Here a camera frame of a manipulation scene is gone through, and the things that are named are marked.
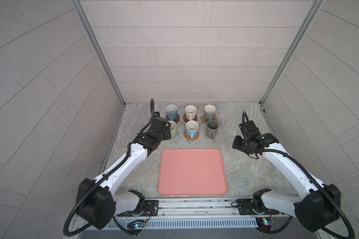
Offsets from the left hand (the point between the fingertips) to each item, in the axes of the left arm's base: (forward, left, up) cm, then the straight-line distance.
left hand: (168, 127), depth 82 cm
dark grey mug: (+3, -25, -8) cm, 27 cm away
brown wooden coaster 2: (+17, -9, -16) cm, 25 cm away
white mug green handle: (+4, -2, -7) cm, 8 cm away
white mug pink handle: (+18, -12, -8) cm, 23 cm away
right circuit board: (-42, -46, -16) cm, 65 cm away
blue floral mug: (+20, +1, -10) cm, 23 cm away
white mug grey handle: (+21, -26, -10) cm, 34 cm away
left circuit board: (-43, +12, -13) cm, 47 cm away
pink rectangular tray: (-20, -13, -14) cm, 28 cm away
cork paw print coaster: (+17, -23, -17) cm, 33 cm away
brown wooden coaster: (+18, -3, -16) cm, 24 cm away
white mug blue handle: (+8, -13, -12) cm, 19 cm away
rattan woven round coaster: (+3, -11, -16) cm, 20 cm away
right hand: (-8, -36, -5) cm, 37 cm away
